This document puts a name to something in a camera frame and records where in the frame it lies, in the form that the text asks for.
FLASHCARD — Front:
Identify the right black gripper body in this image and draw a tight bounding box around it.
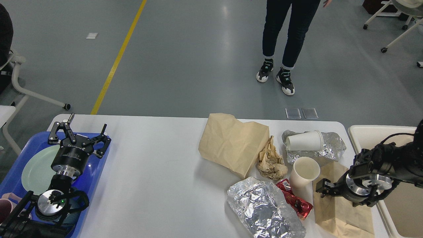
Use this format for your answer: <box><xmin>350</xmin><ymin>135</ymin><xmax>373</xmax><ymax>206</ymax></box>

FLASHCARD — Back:
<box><xmin>335</xmin><ymin>175</ymin><xmax>374</xmax><ymax>207</ymax></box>

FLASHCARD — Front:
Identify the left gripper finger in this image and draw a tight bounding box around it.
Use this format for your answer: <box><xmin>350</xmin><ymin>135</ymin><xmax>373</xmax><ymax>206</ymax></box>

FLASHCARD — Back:
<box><xmin>47</xmin><ymin>113</ymin><xmax>76</xmax><ymax>145</ymax></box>
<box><xmin>81</xmin><ymin>124</ymin><xmax>111</xmax><ymax>159</ymax></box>

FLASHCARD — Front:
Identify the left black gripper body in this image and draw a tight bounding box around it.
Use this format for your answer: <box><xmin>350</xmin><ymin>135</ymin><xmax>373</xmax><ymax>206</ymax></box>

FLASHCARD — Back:
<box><xmin>50</xmin><ymin>134</ymin><xmax>96</xmax><ymax>177</ymax></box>

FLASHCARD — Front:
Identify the light green plate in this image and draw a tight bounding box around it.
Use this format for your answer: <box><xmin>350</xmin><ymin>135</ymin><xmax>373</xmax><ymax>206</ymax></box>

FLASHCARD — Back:
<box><xmin>21</xmin><ymin>145</ymin><xmax>59</xmax><ymax>195</ymax></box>

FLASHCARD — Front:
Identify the aluminium foil sheet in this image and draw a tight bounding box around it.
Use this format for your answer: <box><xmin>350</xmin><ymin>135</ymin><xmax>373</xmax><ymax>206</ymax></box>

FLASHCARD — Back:
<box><xmin>227</xmin><ymin>177</ymin><xmax>306</xmax><ymax>238</ymax></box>

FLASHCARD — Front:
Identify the pink home mug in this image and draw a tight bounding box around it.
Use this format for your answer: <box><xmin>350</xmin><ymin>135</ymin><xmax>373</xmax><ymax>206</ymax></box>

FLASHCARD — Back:
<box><xmin>0</xmin><ymin>193</ymin><xmax>22</xmax><ymax>223</ymax></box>

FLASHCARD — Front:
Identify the large brown paper bag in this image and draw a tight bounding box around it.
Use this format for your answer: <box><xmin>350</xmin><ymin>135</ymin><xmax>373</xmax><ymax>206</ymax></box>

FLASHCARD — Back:
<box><xmin>198</xmin><ymin>113</ymin><xmax>270</xmax><ymax>179</ymax></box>

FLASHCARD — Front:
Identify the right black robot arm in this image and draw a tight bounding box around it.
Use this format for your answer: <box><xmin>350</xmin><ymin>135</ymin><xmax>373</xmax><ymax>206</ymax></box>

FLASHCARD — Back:
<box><xmin>315</xmin><ymin>122</ymin><xmax>423</xmax><ymax>207</ymax></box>

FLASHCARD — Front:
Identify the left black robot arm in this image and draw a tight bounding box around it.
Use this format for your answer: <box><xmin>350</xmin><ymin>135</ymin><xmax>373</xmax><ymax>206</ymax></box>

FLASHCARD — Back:
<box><xmin>1</xmin><ymin>114</ymin><xmax>112</xmax><ymax>238</ymax></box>

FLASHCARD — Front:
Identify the upright white paper cup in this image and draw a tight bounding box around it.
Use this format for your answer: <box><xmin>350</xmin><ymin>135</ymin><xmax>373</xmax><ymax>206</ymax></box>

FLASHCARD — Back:
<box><xmin>289</xmin><ymin>157</ymin><xmax>321</xmax><ymax>188</ymax></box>

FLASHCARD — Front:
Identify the red snack wrapper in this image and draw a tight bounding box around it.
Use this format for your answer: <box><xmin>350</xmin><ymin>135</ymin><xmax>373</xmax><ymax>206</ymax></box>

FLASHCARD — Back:
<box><xmin>276</xmin><ymin>178</ymin><xmax>313</xmax><ymax>220</ymax></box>

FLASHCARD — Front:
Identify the small crumpled foil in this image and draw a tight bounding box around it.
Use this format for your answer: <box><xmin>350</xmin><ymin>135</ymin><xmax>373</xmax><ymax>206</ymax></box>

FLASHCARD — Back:
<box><xmin>282</xmin><ymin>130</ymin><xmax>346</xmax><ymax>166</ymax></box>

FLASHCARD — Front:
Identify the dark teal home mug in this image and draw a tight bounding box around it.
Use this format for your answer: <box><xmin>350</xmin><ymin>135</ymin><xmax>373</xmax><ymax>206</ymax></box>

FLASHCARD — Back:
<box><xmin>63</xmin><ymin>190</ymin><xmax>90</xmax><ymax>224</ymax></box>

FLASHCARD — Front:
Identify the lying white paper cup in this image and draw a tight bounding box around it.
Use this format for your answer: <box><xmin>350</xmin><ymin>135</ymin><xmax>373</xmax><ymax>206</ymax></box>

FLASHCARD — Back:
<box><xmin>286</xmin><ymin>131</ymin><xmax>324</xmax><ymax>151</ymax></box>

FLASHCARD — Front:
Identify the beige plastic bin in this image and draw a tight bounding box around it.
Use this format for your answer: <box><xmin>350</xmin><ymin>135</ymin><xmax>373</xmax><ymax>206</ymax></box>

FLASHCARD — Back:
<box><xmin>348</xmin><ymin>125</ymin><xmax>423</xmax><ymax>238</ymax></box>

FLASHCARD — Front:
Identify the white side table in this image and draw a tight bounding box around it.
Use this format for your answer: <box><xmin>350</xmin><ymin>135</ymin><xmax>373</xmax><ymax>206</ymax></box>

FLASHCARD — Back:
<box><xmin>0</xmin><ymin>106</ymin><xmax>22</xmax><ymax>156</ymax></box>

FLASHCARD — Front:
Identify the crumpled brown paper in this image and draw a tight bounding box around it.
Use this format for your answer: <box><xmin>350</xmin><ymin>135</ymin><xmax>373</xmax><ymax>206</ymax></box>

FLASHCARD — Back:
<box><xmin>256</xmin><ymin>136</ymin><xmax>288</xmax><ymax>180</ymax></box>

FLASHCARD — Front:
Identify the blue plastic tray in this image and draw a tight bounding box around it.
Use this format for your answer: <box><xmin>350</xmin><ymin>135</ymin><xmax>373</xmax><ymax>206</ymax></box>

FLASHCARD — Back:
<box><xmin>0</xmin><ymin>132</ymin><xmax>111</xmax><ymax>238</ymax></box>

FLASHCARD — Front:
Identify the white chair base right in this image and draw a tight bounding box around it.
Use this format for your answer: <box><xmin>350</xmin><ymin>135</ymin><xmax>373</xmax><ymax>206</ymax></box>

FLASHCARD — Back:
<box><xmin>362</xmin><ymin>0</ymin><xmax>423</xmax><ymax>68</ymax></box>

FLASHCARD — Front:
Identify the person in dark trousers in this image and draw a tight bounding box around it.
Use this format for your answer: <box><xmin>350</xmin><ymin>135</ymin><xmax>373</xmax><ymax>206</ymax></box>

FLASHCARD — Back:
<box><xmin>256</xmin><ymin>0</ymin><xmax>332</xmax><ymax>96</ymax></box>

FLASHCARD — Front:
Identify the white chair frame left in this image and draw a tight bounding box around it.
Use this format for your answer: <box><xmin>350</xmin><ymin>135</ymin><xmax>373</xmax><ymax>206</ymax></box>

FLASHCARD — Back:
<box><xmin>0</xmin><ymin>3</ymin><xmax>71</xmax><ymax>110</ymax></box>

